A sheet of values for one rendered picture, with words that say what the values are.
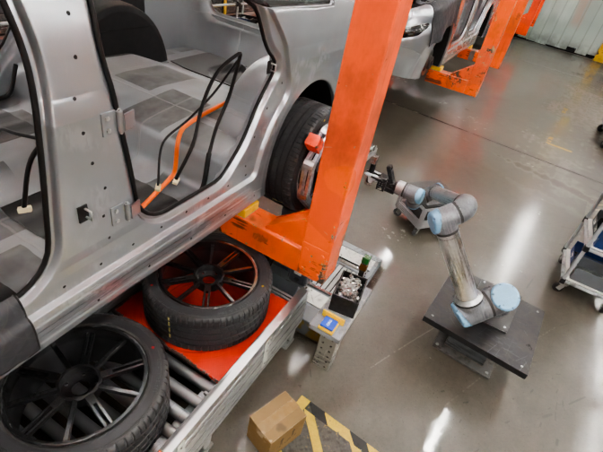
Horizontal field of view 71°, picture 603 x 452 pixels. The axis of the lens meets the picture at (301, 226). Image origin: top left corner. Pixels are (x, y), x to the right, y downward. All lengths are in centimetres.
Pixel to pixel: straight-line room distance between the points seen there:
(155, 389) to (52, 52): 121
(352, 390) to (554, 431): 114
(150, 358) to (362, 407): 117
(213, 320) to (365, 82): 122
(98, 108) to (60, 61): 16
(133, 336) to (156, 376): 23
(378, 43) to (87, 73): 95
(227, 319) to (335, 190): 77
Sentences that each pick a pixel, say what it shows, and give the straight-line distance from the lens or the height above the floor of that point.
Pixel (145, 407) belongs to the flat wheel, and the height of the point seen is 50.
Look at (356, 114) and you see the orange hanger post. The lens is 174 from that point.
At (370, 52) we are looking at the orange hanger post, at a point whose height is 168.
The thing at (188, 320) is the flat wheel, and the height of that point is 49.
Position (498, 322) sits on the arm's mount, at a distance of 278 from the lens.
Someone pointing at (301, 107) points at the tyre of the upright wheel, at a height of 117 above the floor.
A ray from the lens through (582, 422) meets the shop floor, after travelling 311.
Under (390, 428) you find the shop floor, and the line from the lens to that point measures 248.
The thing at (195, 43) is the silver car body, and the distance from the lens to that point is 417.
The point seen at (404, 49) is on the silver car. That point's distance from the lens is 487.
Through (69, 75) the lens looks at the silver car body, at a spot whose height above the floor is 161.
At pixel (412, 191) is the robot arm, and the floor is 84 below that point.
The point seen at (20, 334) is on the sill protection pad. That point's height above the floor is 90.
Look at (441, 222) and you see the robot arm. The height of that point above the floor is 97.
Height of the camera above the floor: 206
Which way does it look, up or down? 37 degrees down
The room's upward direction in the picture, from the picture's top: 12 degrees clockwise
